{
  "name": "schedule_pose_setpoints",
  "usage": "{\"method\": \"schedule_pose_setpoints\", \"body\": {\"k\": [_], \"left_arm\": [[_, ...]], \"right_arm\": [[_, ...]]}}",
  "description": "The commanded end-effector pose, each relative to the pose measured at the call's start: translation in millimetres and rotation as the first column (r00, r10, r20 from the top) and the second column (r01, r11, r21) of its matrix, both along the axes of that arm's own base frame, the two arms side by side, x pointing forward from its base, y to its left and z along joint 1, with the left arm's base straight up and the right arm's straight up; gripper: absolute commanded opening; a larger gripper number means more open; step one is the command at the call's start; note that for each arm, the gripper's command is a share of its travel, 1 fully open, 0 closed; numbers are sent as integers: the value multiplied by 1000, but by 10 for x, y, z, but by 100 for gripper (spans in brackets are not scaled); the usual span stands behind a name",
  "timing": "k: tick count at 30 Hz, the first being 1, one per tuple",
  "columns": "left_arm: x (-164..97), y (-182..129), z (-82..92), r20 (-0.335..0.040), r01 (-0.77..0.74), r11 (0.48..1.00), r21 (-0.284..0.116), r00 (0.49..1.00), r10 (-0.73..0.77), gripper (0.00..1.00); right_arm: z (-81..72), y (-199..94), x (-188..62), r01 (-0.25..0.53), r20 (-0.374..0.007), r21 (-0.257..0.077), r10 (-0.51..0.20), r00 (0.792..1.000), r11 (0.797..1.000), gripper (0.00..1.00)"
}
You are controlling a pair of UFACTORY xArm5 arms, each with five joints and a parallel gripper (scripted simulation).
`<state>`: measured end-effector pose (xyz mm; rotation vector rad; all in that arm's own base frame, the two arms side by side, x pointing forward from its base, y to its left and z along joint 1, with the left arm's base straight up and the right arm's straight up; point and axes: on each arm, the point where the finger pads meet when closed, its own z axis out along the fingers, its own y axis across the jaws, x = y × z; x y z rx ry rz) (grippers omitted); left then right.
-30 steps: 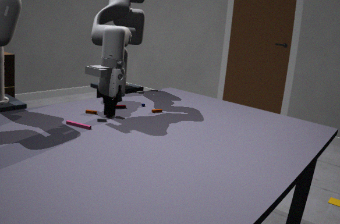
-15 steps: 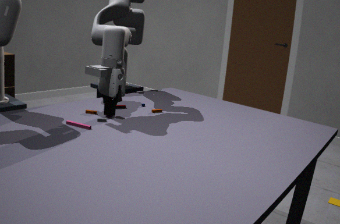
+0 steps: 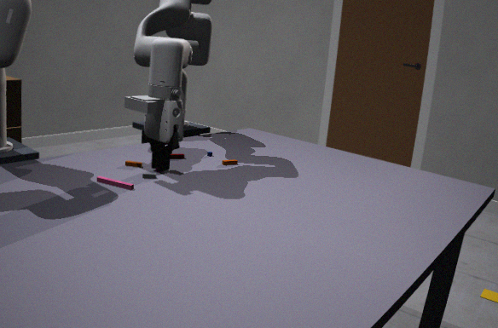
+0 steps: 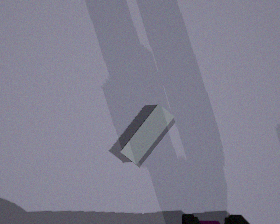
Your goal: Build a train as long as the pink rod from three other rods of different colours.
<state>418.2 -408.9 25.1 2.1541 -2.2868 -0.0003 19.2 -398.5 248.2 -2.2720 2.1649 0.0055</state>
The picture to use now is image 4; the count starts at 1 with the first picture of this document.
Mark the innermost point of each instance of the grey rod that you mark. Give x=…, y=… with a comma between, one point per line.
x=147, y=134

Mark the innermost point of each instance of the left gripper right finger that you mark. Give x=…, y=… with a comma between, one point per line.
x=236, y=219

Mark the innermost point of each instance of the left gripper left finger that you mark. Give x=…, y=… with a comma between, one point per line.
x=189, y=219

